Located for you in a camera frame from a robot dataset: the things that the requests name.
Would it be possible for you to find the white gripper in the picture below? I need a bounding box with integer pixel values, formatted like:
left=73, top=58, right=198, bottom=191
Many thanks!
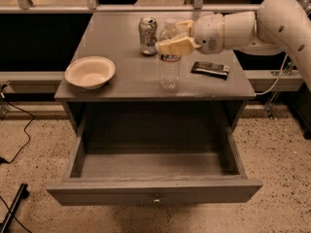
left=155, top=14, right=225, bottom=55

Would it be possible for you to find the clear plastic water bottle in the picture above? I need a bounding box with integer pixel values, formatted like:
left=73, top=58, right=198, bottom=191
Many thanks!
left=158, top=18, right=181, bottom=91

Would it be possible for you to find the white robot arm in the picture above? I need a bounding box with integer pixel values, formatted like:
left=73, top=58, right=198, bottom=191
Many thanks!
left=155, top=0, right=311, bottom=88

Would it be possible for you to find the open grey top drawer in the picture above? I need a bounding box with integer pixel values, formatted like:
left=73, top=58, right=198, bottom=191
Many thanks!
left=45, top=112, right=263, bottom=208

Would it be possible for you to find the crushed aluminium drink can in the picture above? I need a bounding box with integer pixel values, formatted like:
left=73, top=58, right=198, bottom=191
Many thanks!
left=139, top=17, right=157, bottom=55

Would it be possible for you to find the dark snack bar packet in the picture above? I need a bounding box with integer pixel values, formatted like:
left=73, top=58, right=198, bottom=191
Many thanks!
left=190, top=61, right=230, bottom=80

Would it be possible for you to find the grey wooden cabinet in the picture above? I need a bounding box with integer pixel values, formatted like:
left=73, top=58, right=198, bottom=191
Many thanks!
left=53, top=11, right=257, bottom=136

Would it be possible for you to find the white paper bowl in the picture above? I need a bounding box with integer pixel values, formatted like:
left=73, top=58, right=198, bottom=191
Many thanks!
left=64, top=56, right=116, bottom=89

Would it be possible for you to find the metal window railing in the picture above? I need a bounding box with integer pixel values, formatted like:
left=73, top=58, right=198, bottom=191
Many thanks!
left=0, top=0, right=259, bottom=14

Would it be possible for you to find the black stand leg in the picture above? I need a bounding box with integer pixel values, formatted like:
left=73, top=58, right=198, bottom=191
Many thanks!
left=0, top=183, right=29, bottom=233

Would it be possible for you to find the white cable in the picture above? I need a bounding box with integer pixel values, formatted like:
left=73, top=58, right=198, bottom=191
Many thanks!
left=255, top=53, right=290, bottom=97

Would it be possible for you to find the black floor cable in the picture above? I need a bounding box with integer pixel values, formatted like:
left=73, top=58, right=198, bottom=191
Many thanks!
left=0, top=92, right=36, bottom=165

